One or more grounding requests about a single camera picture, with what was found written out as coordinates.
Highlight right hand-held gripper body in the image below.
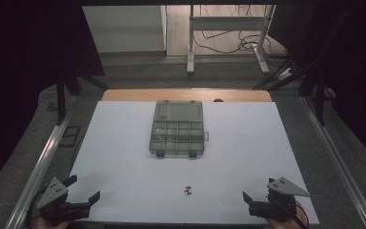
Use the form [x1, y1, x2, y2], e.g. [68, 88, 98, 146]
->
[249, 177, 311, 222]

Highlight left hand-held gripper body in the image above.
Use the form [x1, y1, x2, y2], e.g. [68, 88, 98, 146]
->
[36, 177, 92, 225]

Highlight clear compartment organizer box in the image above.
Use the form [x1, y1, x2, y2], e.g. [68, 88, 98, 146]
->
[148, 100, 210, 159]

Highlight person's right hand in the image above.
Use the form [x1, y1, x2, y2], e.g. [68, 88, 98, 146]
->
[265, 215, 303, 229]

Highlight person's left hand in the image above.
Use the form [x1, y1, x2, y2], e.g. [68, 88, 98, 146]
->
[31, 217, 71, 229]

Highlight white table mat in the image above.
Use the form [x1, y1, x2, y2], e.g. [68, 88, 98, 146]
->
[67, 100, 320, 226]

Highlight black metal stand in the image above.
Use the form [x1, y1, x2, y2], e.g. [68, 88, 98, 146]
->
[55, 68, 110, 126]
[297, 68, 336, 127]

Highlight white power strip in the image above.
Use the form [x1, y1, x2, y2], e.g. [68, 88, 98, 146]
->
[275, 67, 294, 81]

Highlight white panel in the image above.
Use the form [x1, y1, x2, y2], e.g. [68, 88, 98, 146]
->
[82, 5, 168, 53]

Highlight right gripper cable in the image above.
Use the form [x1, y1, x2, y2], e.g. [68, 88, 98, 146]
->
[294, 199, 310, 229]

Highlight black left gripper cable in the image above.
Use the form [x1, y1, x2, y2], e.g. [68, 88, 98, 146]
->
[24, 189, 47, 229]

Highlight aluminium rail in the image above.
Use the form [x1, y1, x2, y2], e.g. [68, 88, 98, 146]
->
[4, 94, 78, 229]
[299, 94, 366, 229]

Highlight black floor cables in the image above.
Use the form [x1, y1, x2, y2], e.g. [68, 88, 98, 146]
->
[193, 4, 289, 61]

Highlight white metal desk frame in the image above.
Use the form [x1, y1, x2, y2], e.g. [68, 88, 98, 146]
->
[186, 4, 276, 75]

